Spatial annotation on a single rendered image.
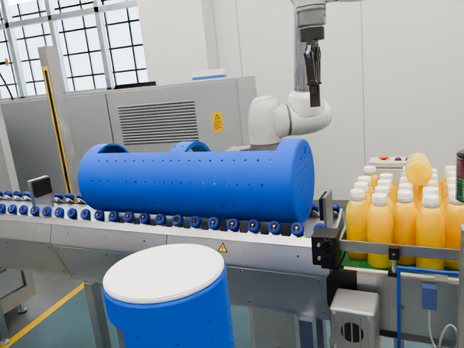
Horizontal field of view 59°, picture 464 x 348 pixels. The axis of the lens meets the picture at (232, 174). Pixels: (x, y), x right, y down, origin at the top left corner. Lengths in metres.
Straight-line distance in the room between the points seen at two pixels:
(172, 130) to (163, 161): 1.67
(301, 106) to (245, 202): 0.73
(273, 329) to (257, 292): 0.73
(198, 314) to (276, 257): 0.52
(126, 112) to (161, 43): 1.13
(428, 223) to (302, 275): 0.42
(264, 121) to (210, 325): 1.15
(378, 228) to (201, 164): 0.59
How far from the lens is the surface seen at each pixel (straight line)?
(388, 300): 1.22
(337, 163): 4.16
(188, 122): 3.05
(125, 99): 3.29
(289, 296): 1.45
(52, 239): 1.94
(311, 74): 1.29
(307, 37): 1.30
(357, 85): 4.05
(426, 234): 1.17
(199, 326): 0.91
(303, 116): 1.92
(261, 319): 2.18
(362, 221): 1.21
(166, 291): 0.88
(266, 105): 1.88
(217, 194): 1.35
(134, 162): 1.54
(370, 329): 1.12
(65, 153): 2.39
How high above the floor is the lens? 1.45
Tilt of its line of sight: 13 degrees down
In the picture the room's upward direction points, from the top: 6 degrees counter-clockwise
